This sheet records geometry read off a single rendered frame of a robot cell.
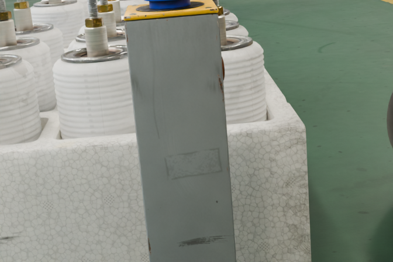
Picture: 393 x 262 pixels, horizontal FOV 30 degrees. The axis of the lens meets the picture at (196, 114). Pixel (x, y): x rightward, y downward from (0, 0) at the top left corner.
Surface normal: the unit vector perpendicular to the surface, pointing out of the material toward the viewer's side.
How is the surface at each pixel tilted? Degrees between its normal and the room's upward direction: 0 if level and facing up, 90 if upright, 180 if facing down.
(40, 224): 90
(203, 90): 90
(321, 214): 0
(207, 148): 90
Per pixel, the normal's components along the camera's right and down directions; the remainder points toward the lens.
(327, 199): -0.08, -0.96
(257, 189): 0.05, 0.26
